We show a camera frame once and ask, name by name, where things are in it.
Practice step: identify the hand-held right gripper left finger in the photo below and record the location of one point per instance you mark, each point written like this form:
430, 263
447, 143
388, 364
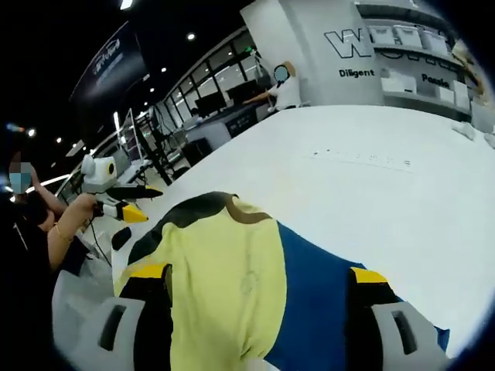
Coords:
127, 332

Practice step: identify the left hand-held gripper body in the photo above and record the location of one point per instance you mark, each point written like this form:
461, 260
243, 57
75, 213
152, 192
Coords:
98, 174

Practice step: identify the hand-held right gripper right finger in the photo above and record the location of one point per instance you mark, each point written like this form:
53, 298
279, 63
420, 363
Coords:
390, 336

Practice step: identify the yellow blue black garment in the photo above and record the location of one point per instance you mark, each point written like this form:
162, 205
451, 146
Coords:
216, 270

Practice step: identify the person's left hand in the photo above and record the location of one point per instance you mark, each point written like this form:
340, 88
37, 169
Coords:
79, 212

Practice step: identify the grey mesh office chair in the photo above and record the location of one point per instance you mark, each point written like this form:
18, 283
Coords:
73, 293

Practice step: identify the person's black shirt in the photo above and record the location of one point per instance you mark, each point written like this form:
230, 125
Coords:
27, 239

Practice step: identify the dark hanging banner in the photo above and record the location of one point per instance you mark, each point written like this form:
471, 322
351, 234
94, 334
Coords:
112, 62

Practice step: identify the black computer monitor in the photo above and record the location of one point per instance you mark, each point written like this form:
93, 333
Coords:
210, 103
241, 94

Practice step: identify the dark reception counter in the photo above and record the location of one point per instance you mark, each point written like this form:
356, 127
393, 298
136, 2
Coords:
232, 123

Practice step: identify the round ceiling downlights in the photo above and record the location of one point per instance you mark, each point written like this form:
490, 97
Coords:
190, 36

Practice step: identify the light grey box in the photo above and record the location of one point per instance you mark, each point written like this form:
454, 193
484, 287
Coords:
483, 116

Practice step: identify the white cardboard box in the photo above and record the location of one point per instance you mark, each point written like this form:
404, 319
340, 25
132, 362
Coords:
398, 84
444, 95
462, 94

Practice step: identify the grey metal shelf unit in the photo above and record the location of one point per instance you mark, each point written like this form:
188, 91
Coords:
406, 50

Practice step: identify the white lidded storage bin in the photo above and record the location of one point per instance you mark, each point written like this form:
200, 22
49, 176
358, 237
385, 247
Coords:
408, 36
435, 41
382, 35

